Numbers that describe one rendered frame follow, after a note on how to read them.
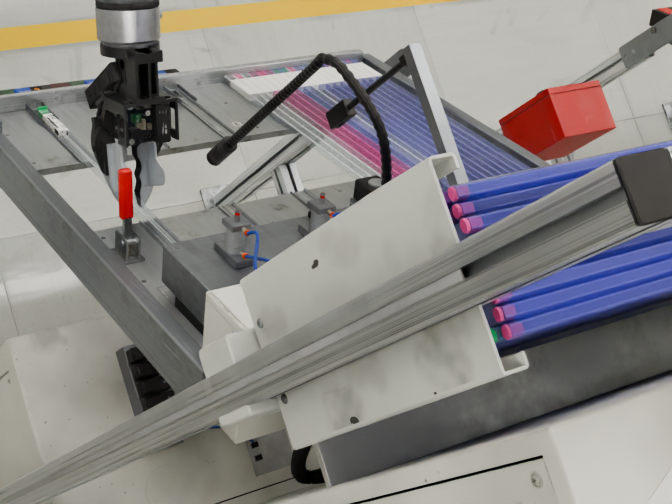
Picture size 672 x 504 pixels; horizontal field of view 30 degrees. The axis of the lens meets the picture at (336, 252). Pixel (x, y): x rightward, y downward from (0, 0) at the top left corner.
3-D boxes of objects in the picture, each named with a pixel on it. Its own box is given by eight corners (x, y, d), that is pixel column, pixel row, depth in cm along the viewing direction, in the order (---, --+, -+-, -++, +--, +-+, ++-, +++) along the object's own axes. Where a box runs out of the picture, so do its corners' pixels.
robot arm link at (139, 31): (84, 4, 149) (147, -2, 154) (87, 42, 151) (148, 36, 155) (111, 13, 143) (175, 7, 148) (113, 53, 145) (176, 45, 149)
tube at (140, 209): (37, 116, 179) (37, 109, 178) (46, 115, 180) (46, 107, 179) (205, 285, 143) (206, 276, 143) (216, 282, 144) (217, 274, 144)
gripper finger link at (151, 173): (155, 217, 155) (148, 146, 151) (134, 205, 160) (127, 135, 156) (178, 212, 157) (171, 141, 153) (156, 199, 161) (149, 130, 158)
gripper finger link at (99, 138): (96, 177, 154) (95, 106, 151) (90, 174, 155) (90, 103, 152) (131, 173, 156) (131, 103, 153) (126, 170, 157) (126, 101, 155)
